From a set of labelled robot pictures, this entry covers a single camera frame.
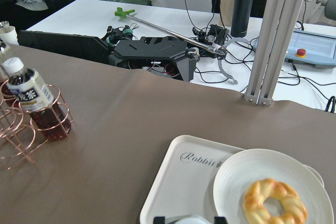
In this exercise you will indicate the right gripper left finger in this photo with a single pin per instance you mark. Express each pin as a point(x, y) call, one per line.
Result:
point(159, 220)

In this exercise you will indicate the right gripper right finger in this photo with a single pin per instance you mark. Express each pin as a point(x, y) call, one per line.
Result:
point(220, 220)

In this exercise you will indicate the tea bottle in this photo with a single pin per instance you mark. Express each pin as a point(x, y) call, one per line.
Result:
point(6, 53)
point(186, 219)
point(36, 99)

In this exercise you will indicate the white serving tray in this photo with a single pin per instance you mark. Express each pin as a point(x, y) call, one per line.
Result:
point(184, 183)

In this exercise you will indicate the white round plate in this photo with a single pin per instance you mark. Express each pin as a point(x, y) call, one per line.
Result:
point(239, 171)

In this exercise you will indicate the glazed donut bread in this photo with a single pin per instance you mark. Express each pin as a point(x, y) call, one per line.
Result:
point(260, 190)

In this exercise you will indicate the black folded device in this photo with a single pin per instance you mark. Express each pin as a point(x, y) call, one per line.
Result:
point(119, 48)

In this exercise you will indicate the green tipped reacher tool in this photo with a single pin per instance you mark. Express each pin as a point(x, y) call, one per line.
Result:
point(219, 50)

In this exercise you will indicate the blue teach pendant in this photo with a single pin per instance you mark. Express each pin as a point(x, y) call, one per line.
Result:
point(310, 48)

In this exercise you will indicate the black water bottle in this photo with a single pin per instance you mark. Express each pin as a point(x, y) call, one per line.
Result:
point(240, 18)

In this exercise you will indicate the copper wire bottle rack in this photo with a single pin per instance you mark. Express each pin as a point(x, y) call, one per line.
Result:
point(20, 136)

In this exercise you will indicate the aluminium frame post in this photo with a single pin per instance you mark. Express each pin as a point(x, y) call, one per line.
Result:
point(278, 23)

